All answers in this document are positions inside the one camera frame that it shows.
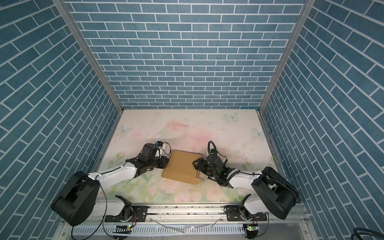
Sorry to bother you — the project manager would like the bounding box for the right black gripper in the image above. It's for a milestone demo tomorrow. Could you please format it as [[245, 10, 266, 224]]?
[[192, 157, 220, 179]]

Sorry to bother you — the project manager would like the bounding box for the brown cardboard paper box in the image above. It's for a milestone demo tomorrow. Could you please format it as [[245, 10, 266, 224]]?
[[162, 150, 203, 185]]

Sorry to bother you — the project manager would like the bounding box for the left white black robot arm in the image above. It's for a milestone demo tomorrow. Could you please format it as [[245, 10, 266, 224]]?
[[51, 153, 169, 227]]

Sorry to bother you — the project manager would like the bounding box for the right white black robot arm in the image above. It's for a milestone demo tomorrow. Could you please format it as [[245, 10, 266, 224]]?
[[193, 155, 299, 221]]

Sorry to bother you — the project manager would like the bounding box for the left green circuit board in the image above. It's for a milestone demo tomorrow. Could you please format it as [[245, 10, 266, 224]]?
[[113, 225, 132, 236]]

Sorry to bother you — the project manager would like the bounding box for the green circuit board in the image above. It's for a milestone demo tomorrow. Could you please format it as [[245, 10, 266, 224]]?
[[113, 225, 132, 236], [243, 225, 259, 232]]

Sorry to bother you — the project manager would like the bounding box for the right green circuit board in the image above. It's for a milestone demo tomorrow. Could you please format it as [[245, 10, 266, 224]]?
[[243, 225, 259, 232]]

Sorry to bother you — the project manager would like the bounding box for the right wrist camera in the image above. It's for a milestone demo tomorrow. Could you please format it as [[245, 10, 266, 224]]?
[[208, 149, 223, 165]]

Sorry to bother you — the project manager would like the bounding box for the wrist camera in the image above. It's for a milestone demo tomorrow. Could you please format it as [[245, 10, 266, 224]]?
[[208, 149, 223, 165], [139, 141, 164, 161]]

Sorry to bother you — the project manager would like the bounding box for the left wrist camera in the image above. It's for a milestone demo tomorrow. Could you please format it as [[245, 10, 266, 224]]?
[[139, 141, 164, 161]]

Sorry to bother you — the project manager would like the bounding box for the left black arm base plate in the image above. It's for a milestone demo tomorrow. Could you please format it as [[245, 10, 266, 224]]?
[[105, 206, 149, 223]]

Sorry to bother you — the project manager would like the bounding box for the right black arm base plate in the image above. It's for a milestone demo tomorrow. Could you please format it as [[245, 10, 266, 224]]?
[[224, 205, 267, 222]]

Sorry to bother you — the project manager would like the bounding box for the aluminium front rail frame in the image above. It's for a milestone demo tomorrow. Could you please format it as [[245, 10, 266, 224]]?
[[53, 203, 317, 240]]

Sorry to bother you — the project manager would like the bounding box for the white slotted cable duct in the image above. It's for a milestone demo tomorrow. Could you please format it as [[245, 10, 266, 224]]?
[[73, 224, 245, 237]]

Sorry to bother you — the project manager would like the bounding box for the black cable bottom right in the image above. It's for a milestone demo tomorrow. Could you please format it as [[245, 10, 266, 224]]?
[[350, 227, 384, 240]]

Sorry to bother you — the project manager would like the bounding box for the left aluminium corner post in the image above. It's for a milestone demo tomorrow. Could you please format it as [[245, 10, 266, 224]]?
[[53, 0, 124, 114]]

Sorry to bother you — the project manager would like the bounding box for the aluminium corner post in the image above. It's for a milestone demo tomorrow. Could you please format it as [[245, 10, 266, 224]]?
[[53, 0, 124, 114], [259, 0, 316, 114]]

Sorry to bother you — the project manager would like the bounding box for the right aluminium corner post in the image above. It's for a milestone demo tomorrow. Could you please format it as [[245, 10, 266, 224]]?
[[259, 0, 316, 114]]

